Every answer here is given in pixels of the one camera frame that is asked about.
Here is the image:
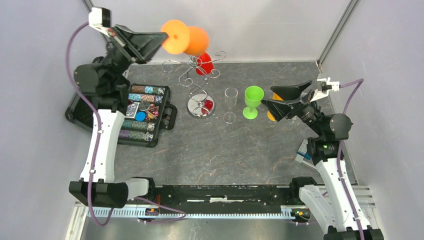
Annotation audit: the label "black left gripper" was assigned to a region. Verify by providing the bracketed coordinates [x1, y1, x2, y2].
[101, 24, 170, 87]

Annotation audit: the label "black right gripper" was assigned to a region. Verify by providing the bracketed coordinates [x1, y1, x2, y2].
[261, 79, 325, 137]

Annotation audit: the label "yellow plastic wine glass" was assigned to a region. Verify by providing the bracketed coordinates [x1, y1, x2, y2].
[267, 93, 283, 122]

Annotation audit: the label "green plastic wine glass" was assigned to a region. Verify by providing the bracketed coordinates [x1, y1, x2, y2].
[242, 85, 265, 120]

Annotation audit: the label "orange plastic wine glass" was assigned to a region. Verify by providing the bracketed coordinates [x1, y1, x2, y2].
[160, 19, 210, 56]

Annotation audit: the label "clear wine glass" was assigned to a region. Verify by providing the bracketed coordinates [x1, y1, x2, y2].
[223, 87, 238, 124]
[285, 115, 302, 126]

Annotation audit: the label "red plastic wine glass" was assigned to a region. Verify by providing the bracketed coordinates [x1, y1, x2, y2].
[195, 52, 214, 76]

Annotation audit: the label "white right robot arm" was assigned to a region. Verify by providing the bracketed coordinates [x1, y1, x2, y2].
[261, 78, 384, 240]

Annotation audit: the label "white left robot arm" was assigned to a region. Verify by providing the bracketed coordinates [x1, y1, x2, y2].
[67, 25, 168, 209]

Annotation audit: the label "chrome wine glass rack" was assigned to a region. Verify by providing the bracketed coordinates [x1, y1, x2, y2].
[161, 50, 227, 119]

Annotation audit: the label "poker chip row upper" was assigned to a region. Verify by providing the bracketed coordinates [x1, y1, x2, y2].
[131, 85, 166, 95]

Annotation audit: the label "poker chip row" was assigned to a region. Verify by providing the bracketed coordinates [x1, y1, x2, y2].
[131, 85, 166, 95]
[128, 93, 163, 104]

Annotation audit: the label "poker chip row lower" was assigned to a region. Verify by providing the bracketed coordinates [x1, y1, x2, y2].
[128, 93, 163, 104]

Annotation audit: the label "black dealer button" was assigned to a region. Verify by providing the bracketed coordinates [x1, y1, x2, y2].
[138, 100, 151, 111]

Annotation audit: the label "blue green toy blocks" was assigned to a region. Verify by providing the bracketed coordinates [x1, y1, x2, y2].
[293, 139, 315, 169]

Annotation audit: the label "blue playing card deck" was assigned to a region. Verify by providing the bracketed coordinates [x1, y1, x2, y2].
[125, 102, 140, 119]

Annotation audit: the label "black poker chip case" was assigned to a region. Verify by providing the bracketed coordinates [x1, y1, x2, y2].
[64, 82, 178, 148]

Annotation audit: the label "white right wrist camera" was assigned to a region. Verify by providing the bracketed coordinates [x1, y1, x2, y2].
[310, 77, 340, 102]

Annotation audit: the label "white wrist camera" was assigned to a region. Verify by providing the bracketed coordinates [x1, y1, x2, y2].
[88, 6, 116, 37]
[310, 77, 340, 102]

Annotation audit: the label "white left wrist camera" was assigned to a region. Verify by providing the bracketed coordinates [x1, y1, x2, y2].
[88, 6, 116, 37]

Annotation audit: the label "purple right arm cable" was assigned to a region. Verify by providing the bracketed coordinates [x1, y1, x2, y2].
[336, 78, 365, 240]

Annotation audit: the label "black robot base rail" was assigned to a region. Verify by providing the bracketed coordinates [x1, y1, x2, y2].
[130, 176, 317, 219]

